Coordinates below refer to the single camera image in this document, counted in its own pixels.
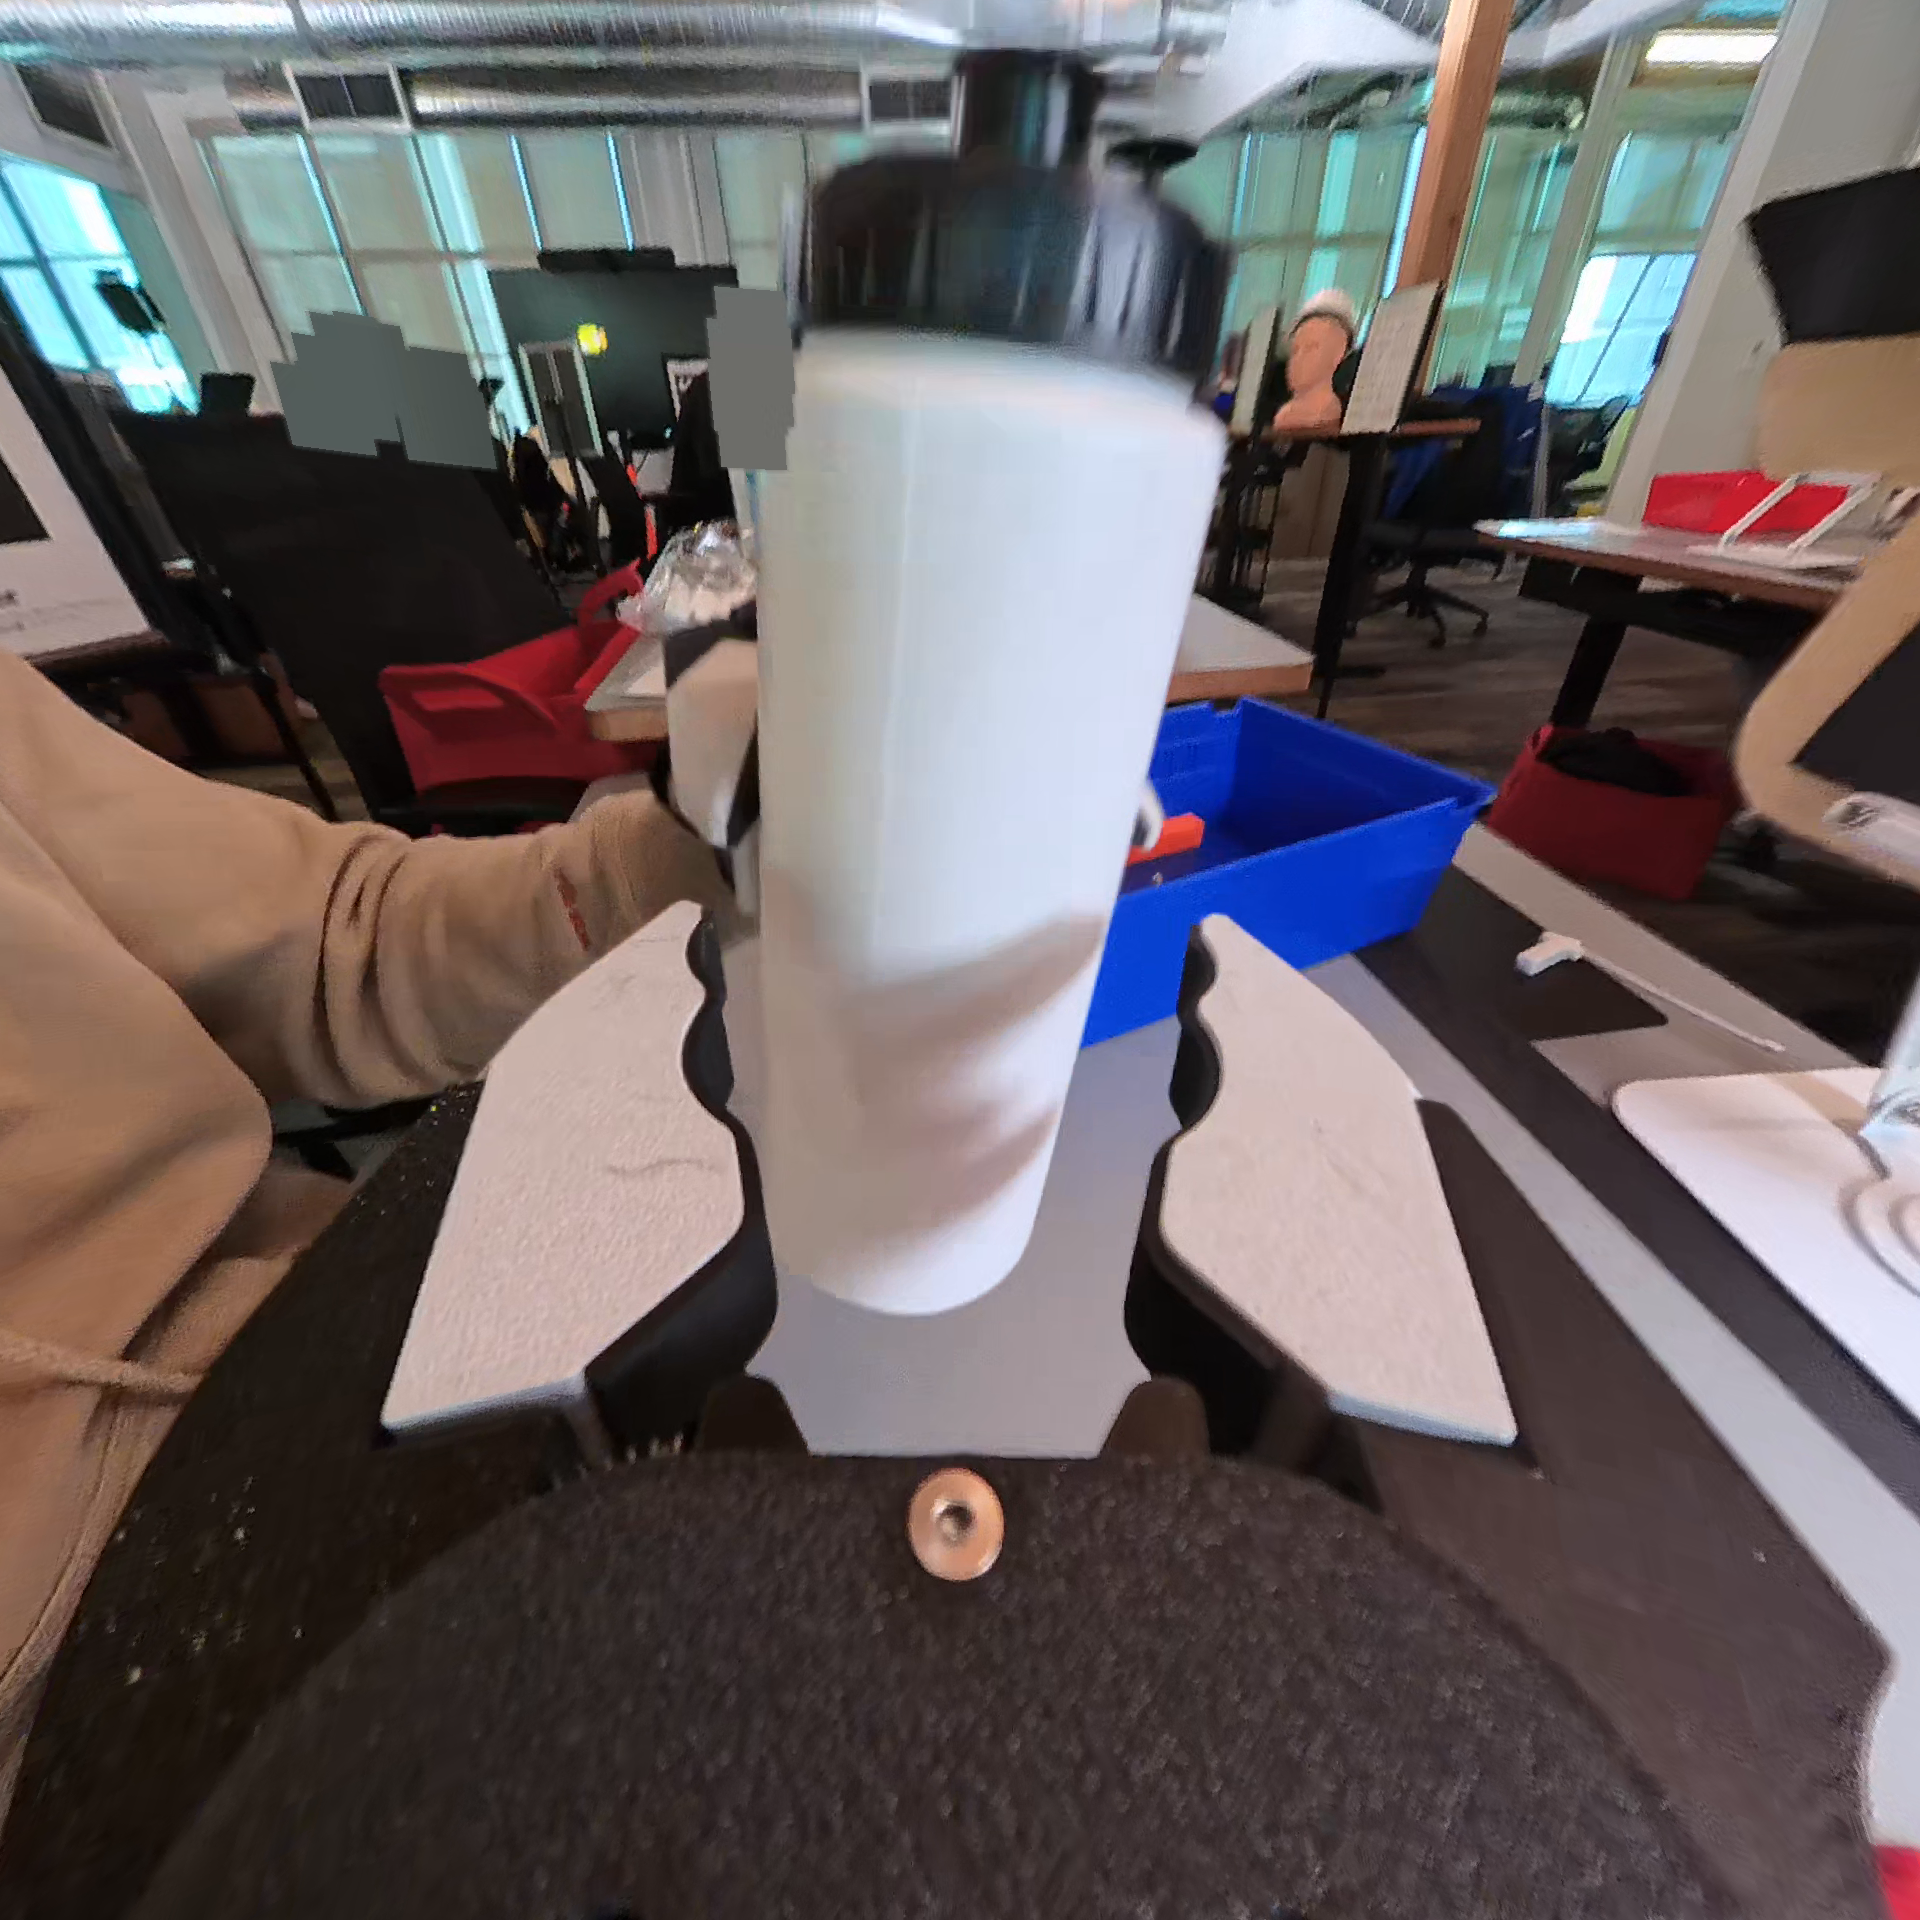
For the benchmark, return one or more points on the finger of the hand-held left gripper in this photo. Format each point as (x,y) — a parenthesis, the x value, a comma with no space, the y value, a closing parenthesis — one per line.
(704,721)

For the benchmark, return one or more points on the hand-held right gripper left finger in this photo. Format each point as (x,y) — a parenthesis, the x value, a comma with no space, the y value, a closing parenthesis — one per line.
(585,1172)

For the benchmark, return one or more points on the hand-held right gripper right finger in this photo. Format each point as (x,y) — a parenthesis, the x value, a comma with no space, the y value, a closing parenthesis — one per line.
(1320,1185)

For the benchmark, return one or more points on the white bottle with black cap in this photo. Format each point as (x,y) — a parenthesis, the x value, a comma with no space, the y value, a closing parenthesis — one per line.
(960,751)

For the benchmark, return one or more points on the blue plastic bin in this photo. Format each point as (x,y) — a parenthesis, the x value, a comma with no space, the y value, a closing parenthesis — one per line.
(1320,839)

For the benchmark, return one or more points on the red plastic bin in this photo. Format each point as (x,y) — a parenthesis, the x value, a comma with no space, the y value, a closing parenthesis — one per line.
(1902,1891)

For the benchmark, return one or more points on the clear plastic bag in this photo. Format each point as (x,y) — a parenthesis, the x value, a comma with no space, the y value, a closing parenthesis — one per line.
(691,579)

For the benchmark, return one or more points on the red tote bin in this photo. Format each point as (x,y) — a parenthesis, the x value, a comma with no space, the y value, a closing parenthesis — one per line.
(494,721)

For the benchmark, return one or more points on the black office chair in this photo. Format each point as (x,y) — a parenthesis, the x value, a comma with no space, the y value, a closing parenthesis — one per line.
(376,571)
(1440,510)

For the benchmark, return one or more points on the red plastic divider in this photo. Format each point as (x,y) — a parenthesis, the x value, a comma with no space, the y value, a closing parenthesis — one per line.
(1165,853)

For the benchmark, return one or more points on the red bin on floor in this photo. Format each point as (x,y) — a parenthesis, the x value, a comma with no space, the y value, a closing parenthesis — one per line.
(1604,827)

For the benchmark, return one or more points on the person's beige hoodie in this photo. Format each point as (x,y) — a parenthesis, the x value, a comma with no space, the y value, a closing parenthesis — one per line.
(105,1051)

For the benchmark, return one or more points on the mannequin head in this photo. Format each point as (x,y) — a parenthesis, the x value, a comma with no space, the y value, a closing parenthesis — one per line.
(1316,360)

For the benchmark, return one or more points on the wooden desk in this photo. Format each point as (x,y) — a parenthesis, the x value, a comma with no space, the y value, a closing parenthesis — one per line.
(1664,563)

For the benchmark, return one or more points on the red tray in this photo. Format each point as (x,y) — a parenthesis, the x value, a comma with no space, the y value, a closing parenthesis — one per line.
(1709,504)

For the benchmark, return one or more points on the tan wooden board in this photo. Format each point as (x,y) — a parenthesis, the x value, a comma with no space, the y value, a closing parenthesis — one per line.
(1829,412)

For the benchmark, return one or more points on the black flared panel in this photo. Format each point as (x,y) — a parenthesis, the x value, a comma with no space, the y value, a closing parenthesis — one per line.
(1837,255)

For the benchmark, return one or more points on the wooden post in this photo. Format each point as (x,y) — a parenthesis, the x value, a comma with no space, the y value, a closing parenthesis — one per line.
(1462,136)

